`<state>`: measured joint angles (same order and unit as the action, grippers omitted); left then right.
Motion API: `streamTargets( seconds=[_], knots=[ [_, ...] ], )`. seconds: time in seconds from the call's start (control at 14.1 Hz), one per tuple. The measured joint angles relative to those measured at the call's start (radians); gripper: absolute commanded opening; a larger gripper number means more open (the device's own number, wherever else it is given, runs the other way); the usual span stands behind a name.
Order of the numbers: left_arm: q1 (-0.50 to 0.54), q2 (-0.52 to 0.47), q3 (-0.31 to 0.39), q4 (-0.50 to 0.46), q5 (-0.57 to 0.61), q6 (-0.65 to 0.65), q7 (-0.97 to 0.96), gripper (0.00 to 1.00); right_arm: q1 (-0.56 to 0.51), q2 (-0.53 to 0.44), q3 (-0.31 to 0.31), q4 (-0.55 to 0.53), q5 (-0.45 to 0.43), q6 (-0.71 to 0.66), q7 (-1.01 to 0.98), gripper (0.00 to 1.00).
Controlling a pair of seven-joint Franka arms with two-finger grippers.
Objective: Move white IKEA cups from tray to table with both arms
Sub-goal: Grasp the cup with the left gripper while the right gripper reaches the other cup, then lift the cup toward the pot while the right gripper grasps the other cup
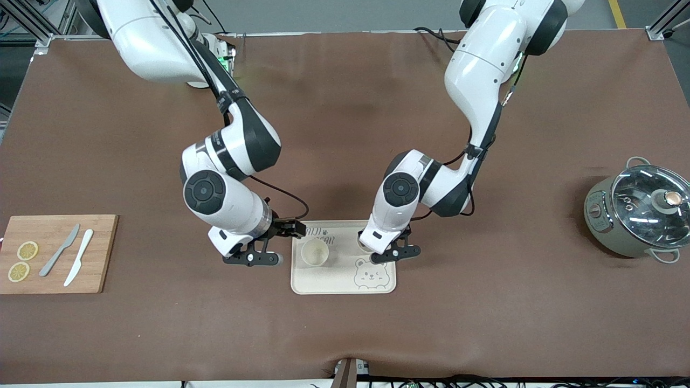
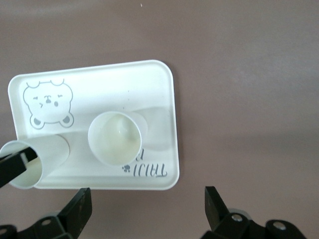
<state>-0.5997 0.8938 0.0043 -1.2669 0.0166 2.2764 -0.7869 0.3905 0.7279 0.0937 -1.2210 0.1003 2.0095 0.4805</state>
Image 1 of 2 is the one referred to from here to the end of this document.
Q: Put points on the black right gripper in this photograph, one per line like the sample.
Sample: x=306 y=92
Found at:
x=282 y=228

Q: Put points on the white IKEA cup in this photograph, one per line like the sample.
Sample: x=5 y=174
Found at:
x=364 y=248
x=315 y=253

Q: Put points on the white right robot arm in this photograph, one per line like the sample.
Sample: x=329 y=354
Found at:
x=151 y=48

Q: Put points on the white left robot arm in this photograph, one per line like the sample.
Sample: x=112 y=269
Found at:
x=480 y=64

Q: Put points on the cream tray with bear print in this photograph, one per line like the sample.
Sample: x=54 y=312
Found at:
x=334 y=283

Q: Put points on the brown table cover mat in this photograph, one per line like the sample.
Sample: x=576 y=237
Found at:
x=345 y=334

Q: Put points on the wooden cutting board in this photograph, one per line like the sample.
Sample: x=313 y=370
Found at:
x=102 y=253

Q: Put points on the white plastic knife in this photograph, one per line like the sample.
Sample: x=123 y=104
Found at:
x=81 y=253

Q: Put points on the grey plastic knife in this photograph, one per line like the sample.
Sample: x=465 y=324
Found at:
x=67 y=242

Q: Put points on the yellow lemon slice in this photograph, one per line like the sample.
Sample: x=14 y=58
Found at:
x=19 y=272
x=27 y=250

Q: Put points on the grey-green electric cooking pot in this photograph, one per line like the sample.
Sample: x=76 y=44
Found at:
x=609 y=237

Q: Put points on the glass pot lid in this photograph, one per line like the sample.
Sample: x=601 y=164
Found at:
x=636 y=215

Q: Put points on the black left camera mount plate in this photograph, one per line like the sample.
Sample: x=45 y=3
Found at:
x=401 y=252

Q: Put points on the grey camera stand post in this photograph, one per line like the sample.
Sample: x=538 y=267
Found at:
x=347 y=374

